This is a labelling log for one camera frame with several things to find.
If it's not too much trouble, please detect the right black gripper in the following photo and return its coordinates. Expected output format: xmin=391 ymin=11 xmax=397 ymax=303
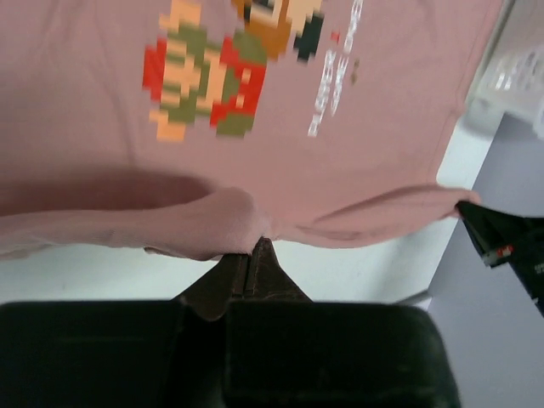
xmin=456 ymin=201 xmax=543 ymax=312

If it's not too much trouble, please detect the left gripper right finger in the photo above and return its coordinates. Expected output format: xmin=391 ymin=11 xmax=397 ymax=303
xmin=224 ymin=239 xmax=461 ymax=407

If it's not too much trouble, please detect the pink mario t shirt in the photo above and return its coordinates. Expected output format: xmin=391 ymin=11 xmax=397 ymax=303
xmin=1 ymin=1 xmax=502 ymax=260

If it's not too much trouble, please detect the white plastic basket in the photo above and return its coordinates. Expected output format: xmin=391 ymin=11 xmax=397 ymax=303
xmin=467 ymin=1 xmax=543 ymax=139

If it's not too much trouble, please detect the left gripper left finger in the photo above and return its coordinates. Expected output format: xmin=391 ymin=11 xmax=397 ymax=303
xmin=1 ymin=255 xmax=249 ymax=407

